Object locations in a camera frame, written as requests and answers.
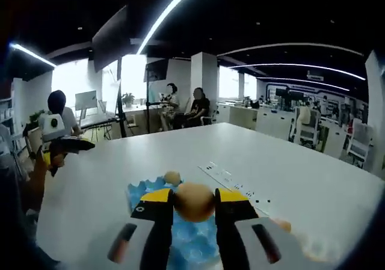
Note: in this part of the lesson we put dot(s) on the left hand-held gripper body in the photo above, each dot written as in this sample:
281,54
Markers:
52,128

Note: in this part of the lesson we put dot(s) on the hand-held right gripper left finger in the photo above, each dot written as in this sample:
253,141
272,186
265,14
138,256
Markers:
141,238

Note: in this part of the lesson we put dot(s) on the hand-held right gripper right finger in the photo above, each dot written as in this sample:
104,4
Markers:
249,252

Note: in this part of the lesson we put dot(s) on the blue egg tray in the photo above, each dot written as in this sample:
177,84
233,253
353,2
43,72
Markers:
195,240

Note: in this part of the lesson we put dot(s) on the person's left hand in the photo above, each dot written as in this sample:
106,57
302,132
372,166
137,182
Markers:
57,160

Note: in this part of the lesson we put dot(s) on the small green plant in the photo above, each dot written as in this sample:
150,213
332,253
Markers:
36,116

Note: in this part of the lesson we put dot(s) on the black desk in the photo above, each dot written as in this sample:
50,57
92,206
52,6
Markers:
96,122

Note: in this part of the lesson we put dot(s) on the white desktop monitor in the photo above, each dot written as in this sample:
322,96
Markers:
85,100

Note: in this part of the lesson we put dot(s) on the white bookshelf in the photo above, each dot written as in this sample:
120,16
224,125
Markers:
7,116

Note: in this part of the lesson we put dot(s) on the black tripod stand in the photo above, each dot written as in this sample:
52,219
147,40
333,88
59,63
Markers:
121,116
148,107

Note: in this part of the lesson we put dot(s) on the small windowsill plant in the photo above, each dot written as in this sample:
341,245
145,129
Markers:
128,98

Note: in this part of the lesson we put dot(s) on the long ceiling light strip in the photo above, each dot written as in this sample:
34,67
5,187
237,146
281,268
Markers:
30,53
143,45

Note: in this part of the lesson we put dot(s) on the white power socket strip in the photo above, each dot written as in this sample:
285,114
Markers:
222,173

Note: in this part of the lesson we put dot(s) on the white table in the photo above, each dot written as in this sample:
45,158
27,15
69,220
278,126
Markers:
285,167

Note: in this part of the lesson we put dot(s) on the black hanging panel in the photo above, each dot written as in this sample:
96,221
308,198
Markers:
109,41

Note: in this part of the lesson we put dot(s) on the white office chair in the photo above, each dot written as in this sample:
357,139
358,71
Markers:
210,116
359,140

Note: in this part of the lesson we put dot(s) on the beige backed office chair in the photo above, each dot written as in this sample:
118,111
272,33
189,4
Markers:
305,116

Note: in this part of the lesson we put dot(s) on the white square pillar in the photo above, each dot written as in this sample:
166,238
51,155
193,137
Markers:
204,77

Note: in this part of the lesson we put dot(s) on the ceiling air conditioner unit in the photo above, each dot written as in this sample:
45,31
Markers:
315,77

